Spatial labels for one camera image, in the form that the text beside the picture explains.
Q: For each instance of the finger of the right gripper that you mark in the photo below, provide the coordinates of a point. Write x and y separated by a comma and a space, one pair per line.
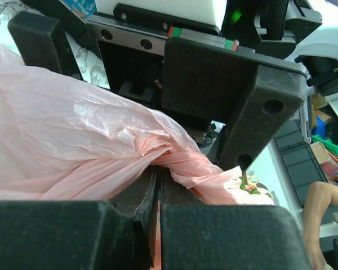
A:
42, 42
252, 94

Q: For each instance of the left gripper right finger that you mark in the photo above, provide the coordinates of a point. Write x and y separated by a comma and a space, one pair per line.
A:
173, 193

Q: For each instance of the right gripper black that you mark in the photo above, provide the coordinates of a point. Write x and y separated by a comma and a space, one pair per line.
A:
132, 35

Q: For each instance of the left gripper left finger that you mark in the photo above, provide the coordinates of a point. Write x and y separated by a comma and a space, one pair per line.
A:
139, 198

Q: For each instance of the pink plastic bag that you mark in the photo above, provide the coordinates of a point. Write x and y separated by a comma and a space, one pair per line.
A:
62, 138

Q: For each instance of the person forearm in background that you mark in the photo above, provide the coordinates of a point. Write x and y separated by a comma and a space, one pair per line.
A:
320, 196

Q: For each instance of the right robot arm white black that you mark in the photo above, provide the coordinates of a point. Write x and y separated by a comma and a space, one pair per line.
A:
294, 31

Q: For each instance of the black storage crate background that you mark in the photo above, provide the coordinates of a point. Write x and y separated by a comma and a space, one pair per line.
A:
299, 160

